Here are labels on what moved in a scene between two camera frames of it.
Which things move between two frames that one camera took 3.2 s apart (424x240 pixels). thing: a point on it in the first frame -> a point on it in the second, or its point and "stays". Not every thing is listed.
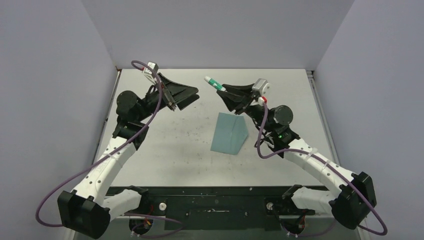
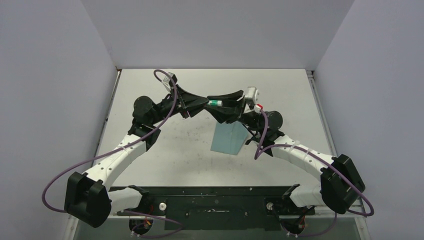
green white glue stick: x=215 y=83 -> x=215 y=102
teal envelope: x=230 y=133 stays
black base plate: x=217 y=208 stays
